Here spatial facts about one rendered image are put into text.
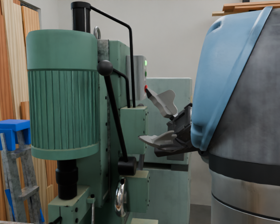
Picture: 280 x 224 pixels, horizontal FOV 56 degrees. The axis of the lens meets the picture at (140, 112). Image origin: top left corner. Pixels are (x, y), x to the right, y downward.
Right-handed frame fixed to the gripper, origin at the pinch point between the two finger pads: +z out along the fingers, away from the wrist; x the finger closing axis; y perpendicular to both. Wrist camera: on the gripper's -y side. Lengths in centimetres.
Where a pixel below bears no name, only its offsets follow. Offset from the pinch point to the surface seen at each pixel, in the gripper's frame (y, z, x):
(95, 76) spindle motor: -7.2, 10.7, -11.0
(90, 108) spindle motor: -10.7, 8.3, -3.5
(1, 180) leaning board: -165, 14, -42
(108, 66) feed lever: 3.5, 11.2, -3.7
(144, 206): -32.2, -24.4, 3.8
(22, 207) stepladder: -124, -2, -15
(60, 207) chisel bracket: -30.1, 2.4, 14.2
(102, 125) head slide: -22.2, 0.1, -10.4
